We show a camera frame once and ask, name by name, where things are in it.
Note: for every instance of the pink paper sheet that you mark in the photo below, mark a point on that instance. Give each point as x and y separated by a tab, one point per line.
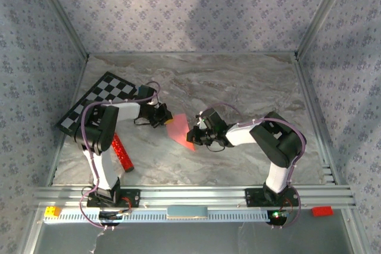
178	130

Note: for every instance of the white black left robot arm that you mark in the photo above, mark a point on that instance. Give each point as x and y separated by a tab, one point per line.
104	170

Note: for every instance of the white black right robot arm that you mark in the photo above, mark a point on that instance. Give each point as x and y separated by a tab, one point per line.
276	179

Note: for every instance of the red glitter cylinder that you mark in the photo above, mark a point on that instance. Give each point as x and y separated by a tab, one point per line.
123	156

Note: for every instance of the black white checkerboard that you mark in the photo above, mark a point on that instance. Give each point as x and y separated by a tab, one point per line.
101	93

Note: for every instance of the grey blue flat block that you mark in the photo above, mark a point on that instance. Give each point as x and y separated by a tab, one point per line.
187	212

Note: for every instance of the black controller board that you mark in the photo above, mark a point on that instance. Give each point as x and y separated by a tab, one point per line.
110	216
278	218

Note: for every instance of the red toy brick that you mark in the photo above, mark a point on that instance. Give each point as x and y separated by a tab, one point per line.
322	211

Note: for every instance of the yellow toy brick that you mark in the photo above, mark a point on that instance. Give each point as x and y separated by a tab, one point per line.
53	212

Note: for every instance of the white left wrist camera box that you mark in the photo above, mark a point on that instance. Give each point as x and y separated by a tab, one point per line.
153	103

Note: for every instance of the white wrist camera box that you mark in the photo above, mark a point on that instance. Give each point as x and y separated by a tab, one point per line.
201	121
153	103

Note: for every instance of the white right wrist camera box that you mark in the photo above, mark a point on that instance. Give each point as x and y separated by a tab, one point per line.
201	121

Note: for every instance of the aluminium mounting rail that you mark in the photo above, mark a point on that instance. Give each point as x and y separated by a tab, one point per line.
193	196

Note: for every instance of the aluminium rear frame rail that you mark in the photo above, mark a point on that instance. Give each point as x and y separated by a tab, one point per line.
190	53

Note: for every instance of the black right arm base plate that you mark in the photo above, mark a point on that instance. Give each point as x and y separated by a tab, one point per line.
253	197

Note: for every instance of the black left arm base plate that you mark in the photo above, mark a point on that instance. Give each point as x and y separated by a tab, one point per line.
132	197

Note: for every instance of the aluminium side frame rail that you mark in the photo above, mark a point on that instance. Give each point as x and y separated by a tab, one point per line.
312	111

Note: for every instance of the aluminium corner post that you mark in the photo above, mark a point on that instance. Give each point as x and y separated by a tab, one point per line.
324	13
59	13

